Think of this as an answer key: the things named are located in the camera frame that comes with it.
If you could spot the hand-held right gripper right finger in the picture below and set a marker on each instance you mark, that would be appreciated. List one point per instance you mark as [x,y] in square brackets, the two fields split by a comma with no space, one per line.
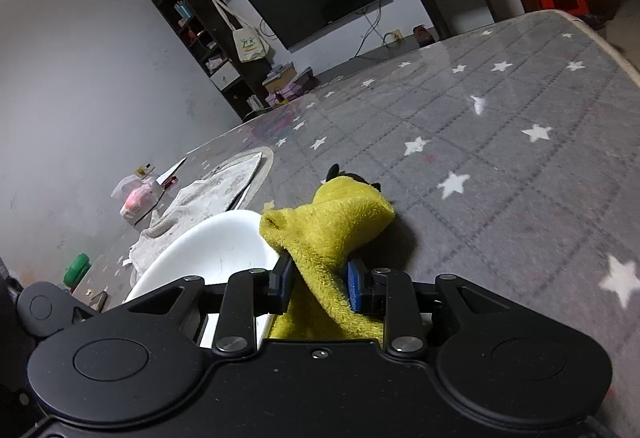
[354,283]

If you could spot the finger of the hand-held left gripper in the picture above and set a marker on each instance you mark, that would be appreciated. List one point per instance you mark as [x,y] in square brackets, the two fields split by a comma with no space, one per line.
[80,315]

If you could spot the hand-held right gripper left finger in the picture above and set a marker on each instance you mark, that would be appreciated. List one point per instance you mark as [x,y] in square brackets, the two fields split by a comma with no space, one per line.
[286,278]

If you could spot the yellow microfibre cloth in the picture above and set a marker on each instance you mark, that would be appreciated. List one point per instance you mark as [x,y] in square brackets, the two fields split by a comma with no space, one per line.
[340,223]

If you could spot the white bowl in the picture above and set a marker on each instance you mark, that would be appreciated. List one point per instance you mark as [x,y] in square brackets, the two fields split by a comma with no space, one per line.
[210,248]

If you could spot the small brown item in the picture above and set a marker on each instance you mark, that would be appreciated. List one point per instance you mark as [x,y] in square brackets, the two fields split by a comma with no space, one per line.
[98,301]

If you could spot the white patterned towel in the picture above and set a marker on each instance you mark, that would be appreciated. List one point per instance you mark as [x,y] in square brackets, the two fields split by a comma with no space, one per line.
[210,190]

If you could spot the pink tissue packet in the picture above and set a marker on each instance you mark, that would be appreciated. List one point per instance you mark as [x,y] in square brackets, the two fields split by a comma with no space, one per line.
[137,200]

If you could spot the small red item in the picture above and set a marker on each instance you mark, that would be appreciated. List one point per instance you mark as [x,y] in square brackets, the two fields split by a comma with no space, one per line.
[170,181]

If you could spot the white paper sheet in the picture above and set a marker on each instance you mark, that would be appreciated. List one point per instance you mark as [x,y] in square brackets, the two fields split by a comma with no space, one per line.
[170,170]

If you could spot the large purple box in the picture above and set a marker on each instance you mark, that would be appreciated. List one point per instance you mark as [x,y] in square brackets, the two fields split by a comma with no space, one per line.
[285,94]

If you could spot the dark open shelf unit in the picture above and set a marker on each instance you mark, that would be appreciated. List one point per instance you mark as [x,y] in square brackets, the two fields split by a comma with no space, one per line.
[235,88]

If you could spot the cardboard box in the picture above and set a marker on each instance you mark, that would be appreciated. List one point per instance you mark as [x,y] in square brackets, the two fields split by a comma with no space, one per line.
[280,78]

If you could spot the dark low television bench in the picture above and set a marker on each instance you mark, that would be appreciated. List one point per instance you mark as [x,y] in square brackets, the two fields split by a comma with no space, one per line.
[340,73]

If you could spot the grey star-print table cloth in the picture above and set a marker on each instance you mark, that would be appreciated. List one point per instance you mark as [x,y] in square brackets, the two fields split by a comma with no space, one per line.
[500,118]

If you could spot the cream tote bag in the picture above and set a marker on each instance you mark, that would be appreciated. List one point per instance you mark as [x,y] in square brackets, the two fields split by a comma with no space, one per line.
[250,46]

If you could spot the brown shoe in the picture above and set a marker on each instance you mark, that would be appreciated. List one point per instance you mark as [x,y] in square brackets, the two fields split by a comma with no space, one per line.
[423,34]

